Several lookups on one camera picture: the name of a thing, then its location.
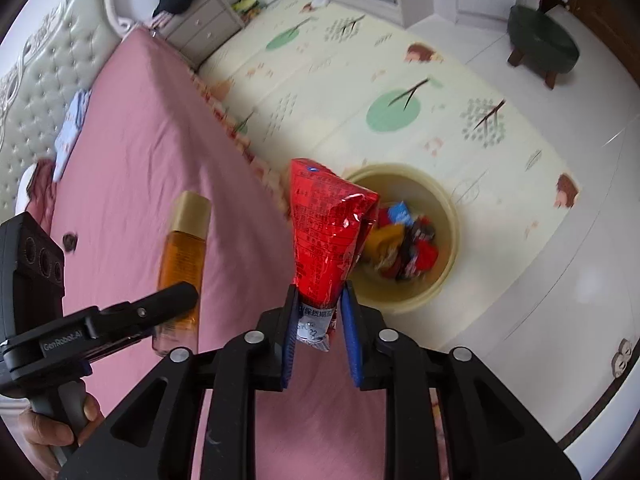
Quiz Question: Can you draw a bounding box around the amber glass bottle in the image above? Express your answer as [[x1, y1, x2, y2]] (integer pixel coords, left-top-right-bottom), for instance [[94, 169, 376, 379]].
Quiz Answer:
[[152, 191, 212, 358]]

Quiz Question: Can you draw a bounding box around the dark pink pillow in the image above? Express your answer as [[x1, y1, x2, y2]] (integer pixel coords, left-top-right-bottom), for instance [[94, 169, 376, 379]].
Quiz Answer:
[[25, 160, 57, 231]]

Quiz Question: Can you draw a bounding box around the blue white cloth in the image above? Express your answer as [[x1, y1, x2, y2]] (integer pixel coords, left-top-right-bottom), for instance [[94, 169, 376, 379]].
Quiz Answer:
[[52, 89, 93, 181]]

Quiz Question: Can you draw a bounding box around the cream plastic bin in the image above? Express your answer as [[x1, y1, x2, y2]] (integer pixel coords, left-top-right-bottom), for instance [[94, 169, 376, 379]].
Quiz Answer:
[[342, 162, 460, 315]]

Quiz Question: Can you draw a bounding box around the green round stool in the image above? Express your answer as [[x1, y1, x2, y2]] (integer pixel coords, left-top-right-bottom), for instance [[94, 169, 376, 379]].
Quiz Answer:
[[506, 5, 581, 90]]

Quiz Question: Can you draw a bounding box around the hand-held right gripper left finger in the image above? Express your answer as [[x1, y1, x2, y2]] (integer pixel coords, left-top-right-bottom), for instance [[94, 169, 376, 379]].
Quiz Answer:
[[57, 284, 301, 480]]

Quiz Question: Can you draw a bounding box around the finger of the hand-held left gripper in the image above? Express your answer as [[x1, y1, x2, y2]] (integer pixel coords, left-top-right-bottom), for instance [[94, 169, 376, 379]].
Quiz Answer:
[[84, 281, 201, 342]]

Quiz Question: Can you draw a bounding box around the person's left hand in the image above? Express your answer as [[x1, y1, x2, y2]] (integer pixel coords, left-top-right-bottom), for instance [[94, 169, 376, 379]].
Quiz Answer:
[[19, 394, 106, 471]]

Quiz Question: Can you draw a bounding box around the tufted grey headboard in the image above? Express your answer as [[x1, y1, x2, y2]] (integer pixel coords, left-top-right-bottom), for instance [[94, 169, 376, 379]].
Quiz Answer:
[[0, 0, 136, 196]]

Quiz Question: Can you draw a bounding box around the tree print play mat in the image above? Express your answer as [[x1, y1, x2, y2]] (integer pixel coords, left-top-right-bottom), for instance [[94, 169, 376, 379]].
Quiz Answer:
[[197, 0, 583, 341]]

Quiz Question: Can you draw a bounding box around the grey nightstand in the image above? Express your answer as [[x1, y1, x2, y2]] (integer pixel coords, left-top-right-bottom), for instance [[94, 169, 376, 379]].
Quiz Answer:
[[162, 0, 246, 68]]

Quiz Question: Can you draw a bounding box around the pile of colourful wrappers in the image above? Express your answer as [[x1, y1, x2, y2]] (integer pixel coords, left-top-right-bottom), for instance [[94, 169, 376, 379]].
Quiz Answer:
[[365, 201, 440, 281]]

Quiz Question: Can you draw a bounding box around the red snack wrapper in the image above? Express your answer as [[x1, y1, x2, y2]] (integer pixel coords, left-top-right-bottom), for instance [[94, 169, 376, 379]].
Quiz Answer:
[[290, 158, 380, 352]]

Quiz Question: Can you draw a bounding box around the pink bed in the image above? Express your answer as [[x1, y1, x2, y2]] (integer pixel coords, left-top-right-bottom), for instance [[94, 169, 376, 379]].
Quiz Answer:
[[20, 27, 441, 480]]

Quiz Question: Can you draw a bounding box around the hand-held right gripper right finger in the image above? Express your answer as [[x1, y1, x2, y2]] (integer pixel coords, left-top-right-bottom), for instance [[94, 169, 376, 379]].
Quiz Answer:
[[340, 280, 583, 480]]

